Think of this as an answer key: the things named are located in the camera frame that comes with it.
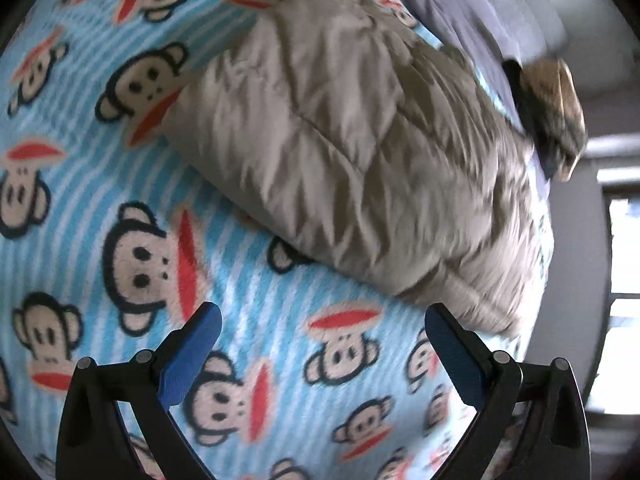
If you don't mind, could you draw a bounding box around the blue monkey printed blanket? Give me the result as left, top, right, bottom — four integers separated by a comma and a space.
0, 0, 556, 480

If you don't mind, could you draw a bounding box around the purple pillow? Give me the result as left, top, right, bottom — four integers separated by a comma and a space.
495, 0, 568, 58

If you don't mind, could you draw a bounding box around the black folded garment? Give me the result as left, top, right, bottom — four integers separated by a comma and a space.
501, 59, 558, 181

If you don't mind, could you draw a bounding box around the window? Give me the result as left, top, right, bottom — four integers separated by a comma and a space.
597, 180, 640, 411

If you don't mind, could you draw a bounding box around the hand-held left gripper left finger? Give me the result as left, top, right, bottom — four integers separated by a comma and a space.
55, 301, 223, 480

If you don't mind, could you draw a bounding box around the beige puffer jacket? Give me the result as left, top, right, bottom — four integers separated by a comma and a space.
167, 0, 546, 338

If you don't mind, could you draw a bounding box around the purple duvet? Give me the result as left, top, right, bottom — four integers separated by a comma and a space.
375, 0, 556, 196

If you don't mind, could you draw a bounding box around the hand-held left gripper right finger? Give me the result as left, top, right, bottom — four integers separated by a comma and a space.
424, 302, 591, 480

